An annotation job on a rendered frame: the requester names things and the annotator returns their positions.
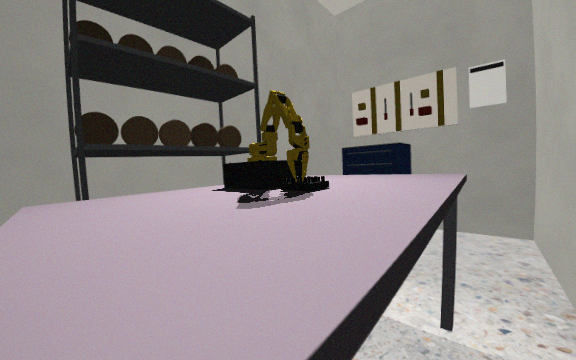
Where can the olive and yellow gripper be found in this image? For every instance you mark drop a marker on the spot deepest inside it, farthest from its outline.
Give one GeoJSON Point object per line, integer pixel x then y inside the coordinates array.
{"type": "Point", "coordinates": [297, 158]}

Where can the grey panel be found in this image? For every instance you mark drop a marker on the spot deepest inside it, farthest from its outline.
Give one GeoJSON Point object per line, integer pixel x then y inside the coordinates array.
{"type": "Point", "coordinates": [311, 183]}

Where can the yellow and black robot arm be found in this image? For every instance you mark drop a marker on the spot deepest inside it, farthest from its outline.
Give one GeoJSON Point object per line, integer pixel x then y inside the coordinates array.
{"type": "Point", "coordinates": [292, 122]}

